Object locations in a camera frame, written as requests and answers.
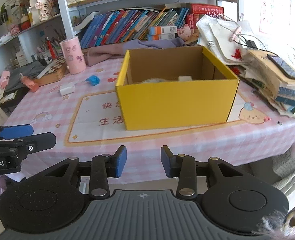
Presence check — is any blue tape piece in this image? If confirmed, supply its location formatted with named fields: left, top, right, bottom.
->
left=86, top=75, right=100, bottom=86

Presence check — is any stack of books and papers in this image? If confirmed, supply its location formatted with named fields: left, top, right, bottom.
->
left=241, top=49, right=295, bottom=118

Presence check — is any row of colourful books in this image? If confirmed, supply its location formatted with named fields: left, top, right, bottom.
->
left=80, top=3, right=224, bottom=49

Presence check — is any orange pink bottle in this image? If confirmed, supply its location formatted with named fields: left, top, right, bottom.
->
left=19, top=73, right=39, bottom=92

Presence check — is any black smartphone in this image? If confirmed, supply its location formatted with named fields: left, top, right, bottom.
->
left=267, top=54, right=295, bottom=80

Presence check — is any wooden chess board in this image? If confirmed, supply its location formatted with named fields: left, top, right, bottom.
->
left=33, top=56, right=67, bottom=86

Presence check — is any white foam block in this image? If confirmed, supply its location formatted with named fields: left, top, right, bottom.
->
left=179, top=76, right=193, bottom=82

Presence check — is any pink pig plush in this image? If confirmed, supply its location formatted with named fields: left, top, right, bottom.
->
left=177, top=24, right=192, bottom=41

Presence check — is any pink cylindrical container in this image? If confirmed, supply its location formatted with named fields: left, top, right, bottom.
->
left=60, top=37, right=86, bottom=75

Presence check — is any white bookshelf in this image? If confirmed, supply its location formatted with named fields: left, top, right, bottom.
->
left=0, top=0, right=239, bottom=74

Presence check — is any yellow cardboard box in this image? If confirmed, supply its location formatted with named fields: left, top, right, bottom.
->
left=115, top=46, right=239, bottom=131

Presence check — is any grey clothing pile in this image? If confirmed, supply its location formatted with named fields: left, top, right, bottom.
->
left=2, top=61, right=45, bottom=92

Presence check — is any pink purple cloth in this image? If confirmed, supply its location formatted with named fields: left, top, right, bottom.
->
left=83, top=37, right=187, bottom=67

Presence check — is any orange white medicine box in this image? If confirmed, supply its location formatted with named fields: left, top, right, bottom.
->
left=147, top=25, right=177, bottom=41

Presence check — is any pink checkered tablecloth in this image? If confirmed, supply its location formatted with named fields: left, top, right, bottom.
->
left=6, top=59, right=295, bottom=184

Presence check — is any white power adapter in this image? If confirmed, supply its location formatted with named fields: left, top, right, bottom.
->
left=59, top=83, right=75, bottom=96

